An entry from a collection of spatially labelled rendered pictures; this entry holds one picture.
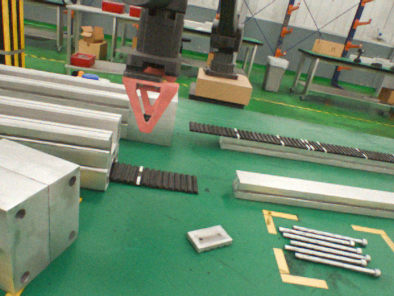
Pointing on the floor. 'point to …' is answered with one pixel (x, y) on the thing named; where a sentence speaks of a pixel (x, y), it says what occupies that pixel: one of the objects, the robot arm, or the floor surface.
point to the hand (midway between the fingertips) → (148, 117)
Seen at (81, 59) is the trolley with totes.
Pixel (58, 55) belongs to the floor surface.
